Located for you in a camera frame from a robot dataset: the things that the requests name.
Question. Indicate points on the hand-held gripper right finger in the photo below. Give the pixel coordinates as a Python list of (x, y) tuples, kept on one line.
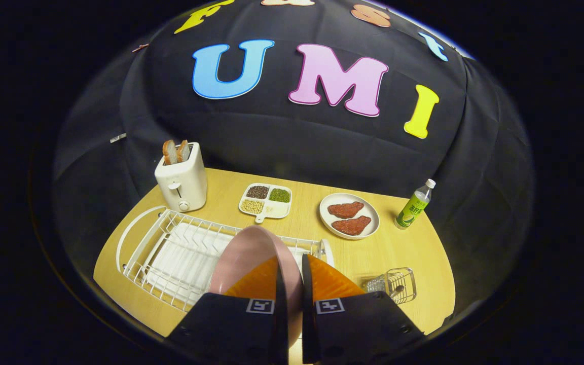
[(363, 329)]

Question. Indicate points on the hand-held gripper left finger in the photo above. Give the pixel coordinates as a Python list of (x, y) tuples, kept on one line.
[(231, 329)]

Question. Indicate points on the white round plate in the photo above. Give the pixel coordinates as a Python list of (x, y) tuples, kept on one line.
[(325, 213)]

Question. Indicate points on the red meat steak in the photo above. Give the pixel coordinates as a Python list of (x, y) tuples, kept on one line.
[(352, 225), (345, 209)]

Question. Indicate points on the yellow beans heap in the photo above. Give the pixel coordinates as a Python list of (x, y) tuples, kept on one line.
[(252, 206)]

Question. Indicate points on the white divided tray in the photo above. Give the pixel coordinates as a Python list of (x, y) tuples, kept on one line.
[(276, 209)]

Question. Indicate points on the green label drink bottle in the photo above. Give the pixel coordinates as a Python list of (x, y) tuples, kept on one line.
[(412, 208)]

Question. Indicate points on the dark beans heap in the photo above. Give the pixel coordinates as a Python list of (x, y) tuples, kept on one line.
[(257, 192)]

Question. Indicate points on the green beans heap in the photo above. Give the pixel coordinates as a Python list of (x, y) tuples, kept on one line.
[(280, 195)]

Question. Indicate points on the white toaster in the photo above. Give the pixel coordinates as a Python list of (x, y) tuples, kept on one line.
[(183, 180)]

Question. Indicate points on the toasted bread slice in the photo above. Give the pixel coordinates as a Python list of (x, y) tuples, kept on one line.
[(170, 152), (184, 150)]

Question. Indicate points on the black backdrop cloth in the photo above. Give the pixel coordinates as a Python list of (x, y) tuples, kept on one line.
[(292, 147)]

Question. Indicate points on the white cloth clip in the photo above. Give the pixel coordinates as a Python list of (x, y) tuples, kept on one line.
[(117, 137)]

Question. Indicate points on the red cloth clip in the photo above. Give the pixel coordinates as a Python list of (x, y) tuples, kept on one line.
[(140, 47)]

